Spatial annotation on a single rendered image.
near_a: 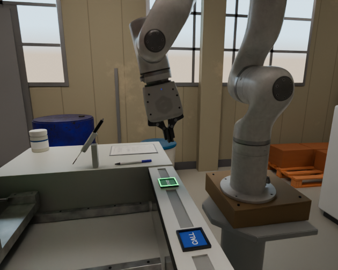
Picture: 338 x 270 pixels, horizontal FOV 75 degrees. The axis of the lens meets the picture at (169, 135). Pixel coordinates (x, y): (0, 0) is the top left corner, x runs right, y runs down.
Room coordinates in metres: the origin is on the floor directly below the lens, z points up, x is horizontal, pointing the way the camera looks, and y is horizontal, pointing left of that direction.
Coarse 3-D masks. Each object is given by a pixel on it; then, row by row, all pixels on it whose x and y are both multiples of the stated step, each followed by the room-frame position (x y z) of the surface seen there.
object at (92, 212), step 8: (80, 208) 0.67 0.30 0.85; (88, 208) 0.67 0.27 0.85; (96, 208) 0.67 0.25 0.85; (104, 208) 0.67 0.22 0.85; (112, 208) 0.68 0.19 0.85; (120, 208) 0.68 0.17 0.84; (128, 208) 0.69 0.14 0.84; (136, 208) 0.69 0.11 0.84; (144, 208) 0.70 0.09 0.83; (40, 216) 0.63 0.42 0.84; (48, 216) 0.64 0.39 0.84; (56, 216) 0.64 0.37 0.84; (64, 216) 0.65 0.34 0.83; (72, 216) 0.65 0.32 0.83; (80, 216) 0.66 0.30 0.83; (88, 216) 0.66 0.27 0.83; (96, 216) 0.67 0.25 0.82
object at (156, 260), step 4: (140, 260) 0.44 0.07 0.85; (144, 260) 0.44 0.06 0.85; (148, 260) 0.44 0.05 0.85; (152, 260) 0.44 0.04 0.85; (156, 260) 0.44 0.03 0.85; (160, 260) 0.45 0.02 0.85; (116, 264) 0.43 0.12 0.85; (120, 264) 0.43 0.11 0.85; (124, 264) 0.43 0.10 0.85; (128, 264) 0.43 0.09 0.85; (132, 264) 0.43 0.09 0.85; (136, 264) 0.43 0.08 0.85; (140, 264) 0.43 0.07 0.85; (144, 264) 0.43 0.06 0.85; (148, 264) 0.43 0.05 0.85; (152, 264) 0.43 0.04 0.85; (156, 264) 0.43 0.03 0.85; (160, 264) 0.44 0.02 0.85; (84, 268) 0.42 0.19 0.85; (88, 268) 0.42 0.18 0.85; (92, 268) 0.42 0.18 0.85; (96, 268) 0.42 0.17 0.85; (100, 268) 0.42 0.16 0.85; (104, 268) 0.42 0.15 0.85; (108, 268) 0.42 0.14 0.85; (112, 268) 0.42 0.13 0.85; (116, 268) 0.42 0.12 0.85; (120, 268) 0.42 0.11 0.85; (124, 268) 0.42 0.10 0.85; (128, 268) 0.42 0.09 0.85; (132, 268) 0.42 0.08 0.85; (136, 268) 0.43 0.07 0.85; (140, 268) 0.43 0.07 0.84; (144, 268) 0.43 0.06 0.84; (148, 268) 0.43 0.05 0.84; (152, 268) 0.43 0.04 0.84; (156, 268) 0.43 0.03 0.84; (160, 268) 0.44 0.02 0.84
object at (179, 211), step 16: (160, 176) 0.70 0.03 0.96; (176, 176) 0.69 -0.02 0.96; (160, 192) 0.57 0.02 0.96; (176, 192) 0.58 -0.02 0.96; (160, 208) 0.49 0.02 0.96; (176, 208) 0.50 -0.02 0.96; (192, 208) 0.49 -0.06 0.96; (176, 224) 0.43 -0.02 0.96; (192, 224) 0.43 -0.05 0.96; (176, 240) 0.38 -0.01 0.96; (176, 256) 0.34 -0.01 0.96; (192, 256) 0.34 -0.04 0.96; (208, 256) 0.34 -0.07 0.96; (224, 256) 0.34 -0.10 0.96
